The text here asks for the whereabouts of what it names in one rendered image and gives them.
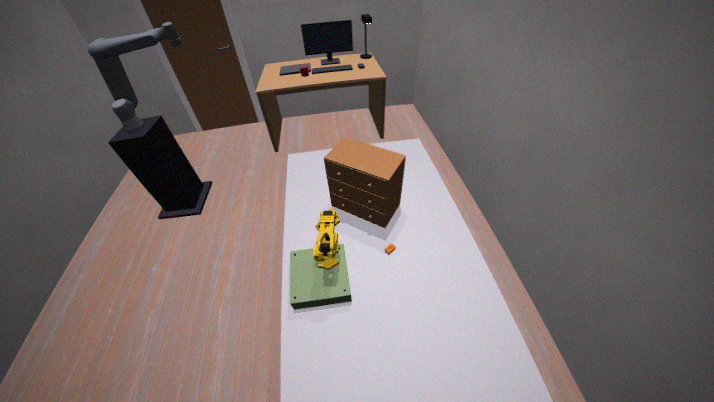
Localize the orange 9v battery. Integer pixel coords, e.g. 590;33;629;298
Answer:
384;243;396;255

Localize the dark brown chest of drawers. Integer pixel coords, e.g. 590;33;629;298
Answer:
324;137;406;228

